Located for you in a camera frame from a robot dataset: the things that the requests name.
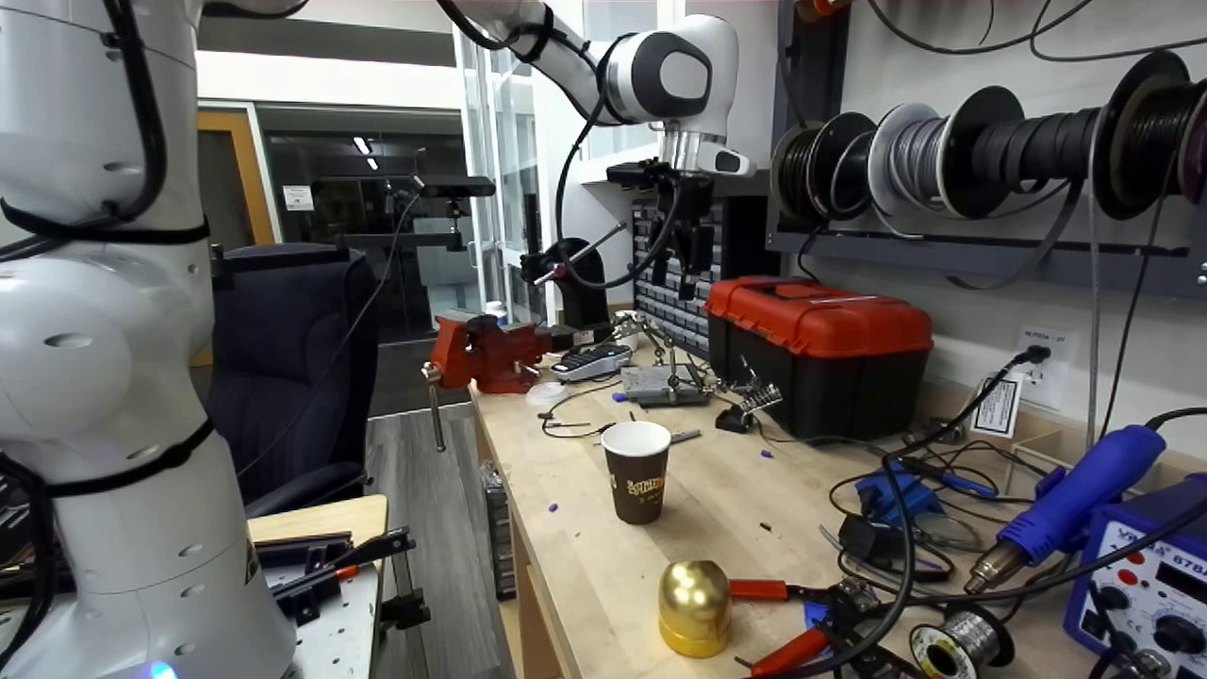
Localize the blue hot air gun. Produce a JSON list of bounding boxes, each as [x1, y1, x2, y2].
[[963, 421, 1171, 595]]

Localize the black power adapter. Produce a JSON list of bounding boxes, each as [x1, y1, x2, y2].
[[839, 509, 896, 567]]

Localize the small black wire spool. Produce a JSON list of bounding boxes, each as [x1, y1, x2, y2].
[[809, 108, 884, 226], [770, 120, 831, 235]]

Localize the blue plastic connector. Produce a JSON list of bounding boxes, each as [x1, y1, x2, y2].
[[857, 465, 947, 530]]

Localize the black stand device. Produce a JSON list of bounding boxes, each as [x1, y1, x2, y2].
[[516, 221, 633, 340]]

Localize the red black toolbox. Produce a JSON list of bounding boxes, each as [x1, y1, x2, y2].
[[701, 270, 941, 445]]

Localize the grey spool rack shelf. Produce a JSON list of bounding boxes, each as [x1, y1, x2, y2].
[[761, 221, 1207, 302]]

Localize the solder wire spool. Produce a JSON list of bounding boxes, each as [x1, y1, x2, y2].
[[906, 602, 1018, 679]]

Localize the black hand tools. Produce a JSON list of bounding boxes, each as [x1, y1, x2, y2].
[[253, 523, 418, 630]]

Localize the white grey wire spool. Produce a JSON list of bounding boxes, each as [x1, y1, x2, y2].
[[864, 97, 952, 219]]

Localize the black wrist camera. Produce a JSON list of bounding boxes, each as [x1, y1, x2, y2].
[[633, 155, 689, 191]]

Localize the blue soldering station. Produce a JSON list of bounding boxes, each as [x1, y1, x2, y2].
[[1060, 473, 1207, 679]]

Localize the helping hands clamp tool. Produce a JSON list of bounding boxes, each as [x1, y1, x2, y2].
[[712, 372, 785, 438]]

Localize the large black wire spool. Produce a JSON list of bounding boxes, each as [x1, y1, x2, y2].
[[1092, 50, 1207, 226]]

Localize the white wall power outlet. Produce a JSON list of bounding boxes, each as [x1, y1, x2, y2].
[[1013, 325, 1069, 381]]

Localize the red bench vise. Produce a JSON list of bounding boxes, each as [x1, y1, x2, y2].
[[424, 315, 551, 399]]

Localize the thick black power cable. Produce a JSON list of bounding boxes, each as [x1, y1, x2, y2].
[[804, 342, 1054, 674]]

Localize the red handled pliers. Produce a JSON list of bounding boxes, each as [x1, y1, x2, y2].
[[723, 575, 891, 679]]

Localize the long black wire spool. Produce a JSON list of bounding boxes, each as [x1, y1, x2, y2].
[[937, 83, 1107, 221]]

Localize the black office chair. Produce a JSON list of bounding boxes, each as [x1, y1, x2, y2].
[[203, 242, 386, 509]]

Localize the wooden door frame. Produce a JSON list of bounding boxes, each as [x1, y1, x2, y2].
[[193, 106, 285, 253]]

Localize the gold dome bell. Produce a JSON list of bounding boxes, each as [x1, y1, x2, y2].
[[657, 557, 735, 663]]

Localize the small parts drawer cabinet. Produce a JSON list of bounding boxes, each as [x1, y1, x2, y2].
[[625, 186, 785, 359]]

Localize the grey flat device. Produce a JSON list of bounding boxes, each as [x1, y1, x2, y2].
[[551, 348, 633, 390]]

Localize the brown paper cup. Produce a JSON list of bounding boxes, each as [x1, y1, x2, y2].
[[601, 418, 674, 530]]

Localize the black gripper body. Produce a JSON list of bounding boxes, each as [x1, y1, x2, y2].
[[659, 166, 723, 255]]

